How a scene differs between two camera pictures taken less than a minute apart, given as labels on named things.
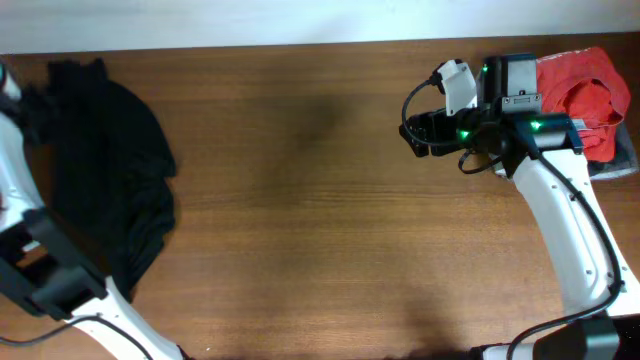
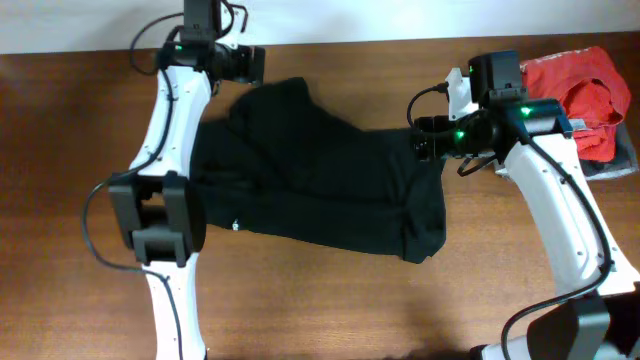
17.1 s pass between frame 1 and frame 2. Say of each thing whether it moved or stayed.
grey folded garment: stayed
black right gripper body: stayed
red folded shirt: stayed
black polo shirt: moved
